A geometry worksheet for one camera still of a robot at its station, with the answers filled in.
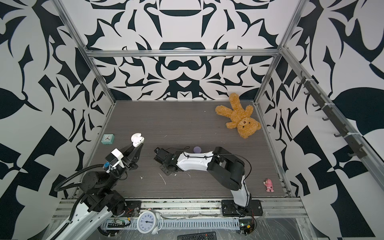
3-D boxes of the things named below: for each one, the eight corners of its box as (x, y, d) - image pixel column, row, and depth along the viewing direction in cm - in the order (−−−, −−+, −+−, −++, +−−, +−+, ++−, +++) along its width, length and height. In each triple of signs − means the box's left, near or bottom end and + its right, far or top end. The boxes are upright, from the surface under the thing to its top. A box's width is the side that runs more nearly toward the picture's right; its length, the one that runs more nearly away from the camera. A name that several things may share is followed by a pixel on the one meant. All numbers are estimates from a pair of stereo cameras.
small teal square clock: (102, 144, 100) (99, 141, 96) (105, 136, 103) (103, 133, 100) (113, 144, 100) (110, 141, 97) (116, 136, 104) (114, 133, 100)
